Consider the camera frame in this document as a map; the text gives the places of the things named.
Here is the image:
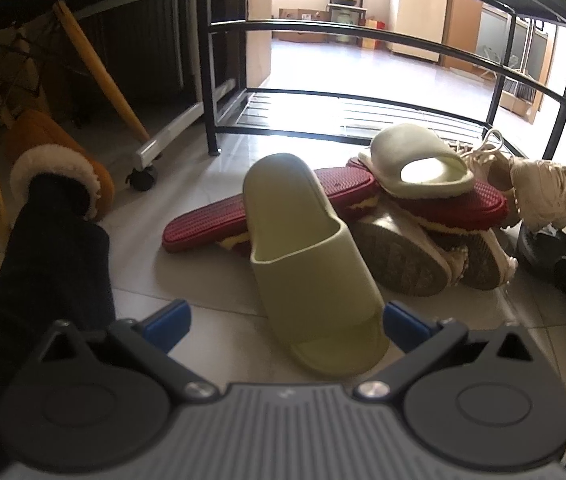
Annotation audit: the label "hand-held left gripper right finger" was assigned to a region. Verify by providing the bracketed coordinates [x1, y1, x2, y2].
[355, 301, 536, 403]

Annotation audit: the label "black metal shoe rack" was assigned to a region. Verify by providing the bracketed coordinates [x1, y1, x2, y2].
[195, 0, 566, 162]

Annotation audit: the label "white cabinet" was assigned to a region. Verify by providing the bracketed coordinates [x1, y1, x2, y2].
[389, 0, 452, 64]

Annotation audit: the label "small wooden shelf stand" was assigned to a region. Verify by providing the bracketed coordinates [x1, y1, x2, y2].
[327, 0, 370, 47]

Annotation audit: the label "white wire drying rack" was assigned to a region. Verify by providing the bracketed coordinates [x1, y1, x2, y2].
[477, 44, 520, 82]

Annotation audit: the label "red box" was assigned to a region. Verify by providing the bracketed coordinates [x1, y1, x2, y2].
[364, 17, 390, 51]

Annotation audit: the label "white folding frame with casters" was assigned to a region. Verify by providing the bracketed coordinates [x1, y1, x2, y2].
[70, 0, 237, 193]

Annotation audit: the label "person's leg in black trousers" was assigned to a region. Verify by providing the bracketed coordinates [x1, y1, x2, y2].
[0, 172, 117, 403]

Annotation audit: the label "wooden wardrobe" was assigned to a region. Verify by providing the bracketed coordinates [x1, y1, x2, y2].
[442, 0, 484, 72]

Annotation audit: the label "cardboard boxes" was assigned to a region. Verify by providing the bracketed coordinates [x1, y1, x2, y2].
[277, 6, 331, 44]

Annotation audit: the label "dark red slipper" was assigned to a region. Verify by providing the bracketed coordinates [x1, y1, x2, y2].
[161, 165, 381, 257]
[347, 156, 508, 234]

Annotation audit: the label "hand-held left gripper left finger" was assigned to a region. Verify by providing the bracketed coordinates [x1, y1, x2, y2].
[38, 299, 214, 403]

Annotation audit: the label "large pale green slide slipper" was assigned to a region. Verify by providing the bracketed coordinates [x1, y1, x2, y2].
[242, 152, 391, 378]

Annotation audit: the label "beige sneaker with worn sole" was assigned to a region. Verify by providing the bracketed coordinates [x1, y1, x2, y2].
[433, 227, 518, 291]
[350, 205, 454, 297]

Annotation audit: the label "cream lace-up sneaker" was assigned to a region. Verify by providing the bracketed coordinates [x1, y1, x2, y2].
[509, 151, 566, 232]

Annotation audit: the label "chair with wooden legs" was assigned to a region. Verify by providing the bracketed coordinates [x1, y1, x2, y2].
[0, 0, 152, 241]

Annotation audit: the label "orange fleece-lined slipper boot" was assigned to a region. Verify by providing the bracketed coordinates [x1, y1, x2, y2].
[2, 109, 115, 222]

